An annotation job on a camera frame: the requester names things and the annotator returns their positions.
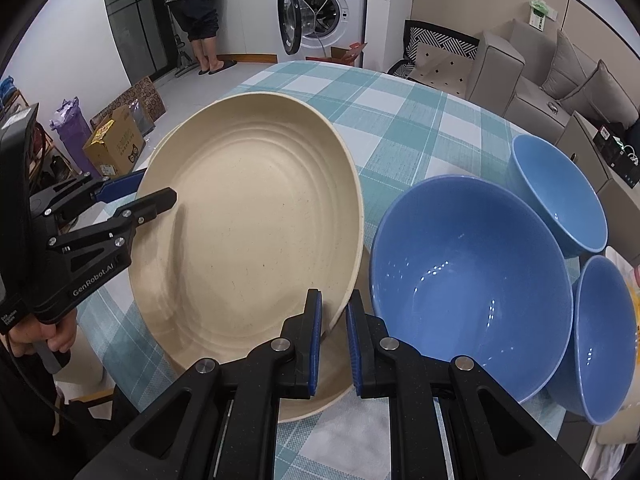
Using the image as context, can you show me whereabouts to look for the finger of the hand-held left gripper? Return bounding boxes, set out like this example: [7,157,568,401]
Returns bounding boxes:
[46,187,179,258]
[30,170,147,222]

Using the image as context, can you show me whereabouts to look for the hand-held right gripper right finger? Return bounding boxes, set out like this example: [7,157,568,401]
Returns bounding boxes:
[346,289,588,480]

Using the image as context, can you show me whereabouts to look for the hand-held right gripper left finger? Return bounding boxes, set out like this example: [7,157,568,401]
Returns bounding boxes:
[95,288,324,480]

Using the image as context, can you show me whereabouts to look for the large blue bowl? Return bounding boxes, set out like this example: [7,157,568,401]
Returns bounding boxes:
[369,175,574,406]

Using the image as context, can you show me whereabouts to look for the person's left hand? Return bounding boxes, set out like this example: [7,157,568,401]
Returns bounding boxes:
[7,309,77,356]

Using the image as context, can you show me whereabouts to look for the yellow cardboard box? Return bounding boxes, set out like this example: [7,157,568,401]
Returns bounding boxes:
[82,105,147,176]

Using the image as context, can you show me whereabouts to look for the purple plastic bag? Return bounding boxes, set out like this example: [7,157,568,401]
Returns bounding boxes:
[49,97,101,176]

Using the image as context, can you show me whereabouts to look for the wooden shelf rack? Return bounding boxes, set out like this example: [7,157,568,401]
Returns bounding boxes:
[0,87,66,191]

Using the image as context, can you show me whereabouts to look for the brown patterned paper bag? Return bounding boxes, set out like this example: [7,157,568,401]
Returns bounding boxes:
[90,77,168,136]

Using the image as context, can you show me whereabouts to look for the grey floor mop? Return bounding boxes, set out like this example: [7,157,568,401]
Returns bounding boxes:
[171,10,200,79]

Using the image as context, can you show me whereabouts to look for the dark glass door refrigerator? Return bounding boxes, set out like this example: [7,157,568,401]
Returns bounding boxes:
[100,0,173,86]

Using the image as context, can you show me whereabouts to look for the white base cabinet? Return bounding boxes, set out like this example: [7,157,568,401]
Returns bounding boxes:
[220,0,281,58]

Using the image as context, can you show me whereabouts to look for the teal checked tablecloth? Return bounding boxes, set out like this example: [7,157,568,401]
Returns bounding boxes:
[75,60,601,480]

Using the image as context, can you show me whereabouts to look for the red cardboard box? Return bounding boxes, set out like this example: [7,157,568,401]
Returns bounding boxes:
[306,42,368,67]

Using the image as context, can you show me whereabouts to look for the small blue bowl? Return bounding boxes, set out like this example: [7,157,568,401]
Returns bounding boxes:
[507,135,609,258]
[545,255,638,426]

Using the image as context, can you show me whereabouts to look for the grey bedside cabinet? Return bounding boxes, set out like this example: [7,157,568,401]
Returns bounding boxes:
[555,110,640,211]

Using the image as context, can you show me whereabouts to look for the black white patterned floor mat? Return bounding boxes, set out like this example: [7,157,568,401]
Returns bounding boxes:
[387,20,481,96]

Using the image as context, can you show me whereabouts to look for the grey sofa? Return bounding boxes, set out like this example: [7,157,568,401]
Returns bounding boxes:
[467,17,640,131]

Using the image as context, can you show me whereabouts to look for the black box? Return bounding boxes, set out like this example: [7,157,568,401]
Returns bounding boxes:
[592,127,640,188]

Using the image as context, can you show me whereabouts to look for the grey cushion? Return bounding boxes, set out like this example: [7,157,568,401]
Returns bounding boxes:
[542,30,601,101]
[560,60,640,128]

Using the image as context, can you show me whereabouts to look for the green white box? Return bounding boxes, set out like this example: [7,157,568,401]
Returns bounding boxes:
[527,0,551,31]

